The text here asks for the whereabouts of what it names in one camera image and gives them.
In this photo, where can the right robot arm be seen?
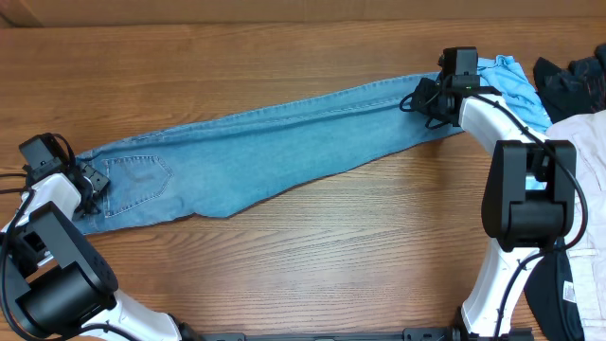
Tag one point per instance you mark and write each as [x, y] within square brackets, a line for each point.
[529, 198]

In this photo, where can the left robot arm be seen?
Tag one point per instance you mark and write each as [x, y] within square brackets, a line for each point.
[54, 284]

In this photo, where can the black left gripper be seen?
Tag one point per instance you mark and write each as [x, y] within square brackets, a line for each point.
[97, 184]

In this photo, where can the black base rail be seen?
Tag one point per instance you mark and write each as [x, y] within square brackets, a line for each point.
[326, 336]

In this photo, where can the dark patterned garment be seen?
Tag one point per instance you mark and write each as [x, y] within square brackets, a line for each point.
[578, 89]

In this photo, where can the light blue t-shirt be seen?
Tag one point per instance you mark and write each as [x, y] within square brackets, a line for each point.
[506, 75]

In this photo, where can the black garment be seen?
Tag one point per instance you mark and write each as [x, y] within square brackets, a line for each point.
[550, 295]

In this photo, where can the light blue denim jeans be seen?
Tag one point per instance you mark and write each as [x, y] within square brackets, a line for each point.
[220, 167]

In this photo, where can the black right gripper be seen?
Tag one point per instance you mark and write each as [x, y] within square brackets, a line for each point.
[417, 102]

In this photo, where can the white pink cloth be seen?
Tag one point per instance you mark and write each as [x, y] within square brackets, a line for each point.
[587, 257]

